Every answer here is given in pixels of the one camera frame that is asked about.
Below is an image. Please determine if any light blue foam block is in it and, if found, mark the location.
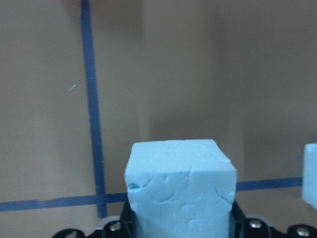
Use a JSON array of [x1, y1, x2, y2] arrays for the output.
[[124, 139, 237, 238], [302, 143, 317, 210]]

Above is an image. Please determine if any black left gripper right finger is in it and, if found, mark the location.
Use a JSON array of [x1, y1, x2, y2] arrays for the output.
[[229, 200, 246, 238]]

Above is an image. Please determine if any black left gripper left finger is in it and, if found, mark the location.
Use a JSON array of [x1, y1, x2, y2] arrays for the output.
[[120, 200, 136, 238]]

